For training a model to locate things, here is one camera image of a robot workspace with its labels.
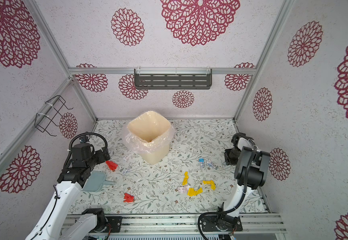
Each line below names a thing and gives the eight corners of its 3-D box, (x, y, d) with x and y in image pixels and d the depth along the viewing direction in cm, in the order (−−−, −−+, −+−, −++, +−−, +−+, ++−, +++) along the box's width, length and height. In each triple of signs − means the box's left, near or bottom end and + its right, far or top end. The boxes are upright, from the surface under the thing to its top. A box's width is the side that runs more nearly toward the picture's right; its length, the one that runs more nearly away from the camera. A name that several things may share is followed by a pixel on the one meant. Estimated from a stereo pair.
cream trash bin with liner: (132, 170, 95) (121, 147, 74) (139, 137, 112) (131, 111, 91) (174, 170, 95) (174, 147, 74) (173, 137, 112) (174, 111, 91)
